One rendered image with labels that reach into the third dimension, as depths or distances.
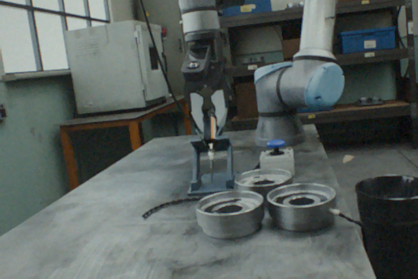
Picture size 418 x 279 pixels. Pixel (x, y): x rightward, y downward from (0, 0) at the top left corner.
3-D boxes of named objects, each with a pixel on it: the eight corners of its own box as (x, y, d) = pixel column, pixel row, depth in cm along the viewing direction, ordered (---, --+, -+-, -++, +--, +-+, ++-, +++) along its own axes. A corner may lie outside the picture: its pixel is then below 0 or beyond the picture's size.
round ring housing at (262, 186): (304, 200, 69) (302, 178, 68) (246, 212, 67) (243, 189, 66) (281, 185, 79) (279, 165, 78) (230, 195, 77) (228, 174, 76)
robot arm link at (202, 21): (213, 9, 80) (174, 14, 81) (216, 31, 80) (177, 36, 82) (219, 13, 87) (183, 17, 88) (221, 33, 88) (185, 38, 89)
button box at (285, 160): (295, 177, 83) (293, 154, 82) (261, 180, 84) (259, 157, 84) (294, 166, 91) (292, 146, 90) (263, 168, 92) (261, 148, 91)
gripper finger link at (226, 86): (234, 106, 85) (225, 65, 84) (233, 107, 84) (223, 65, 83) (213, 110, 86) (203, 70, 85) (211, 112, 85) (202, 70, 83)
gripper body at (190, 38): (228, 86, 91) (222, 32, 89) (223, 89, 82) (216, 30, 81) (195, 89, 92) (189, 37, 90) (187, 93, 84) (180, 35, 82)
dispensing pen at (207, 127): (202, 178, 79) (202, 104, 86) (206, 185, 83) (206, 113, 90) (213, 178, 79) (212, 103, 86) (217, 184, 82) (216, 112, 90)
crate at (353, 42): (386, 49, 415) (385, 28, 412) (396, 48, 378) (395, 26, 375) (337, 54, 425) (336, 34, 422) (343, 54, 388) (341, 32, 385)
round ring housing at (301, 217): (256, 226, 61) (253, 200, 60) (290, 203, 69) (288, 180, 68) (319, 238, 54) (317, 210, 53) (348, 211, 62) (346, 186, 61)
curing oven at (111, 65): (155, 110, 282) (142, 17, 272) (78, 118, 294) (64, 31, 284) (177, 100, 342) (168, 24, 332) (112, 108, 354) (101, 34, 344)
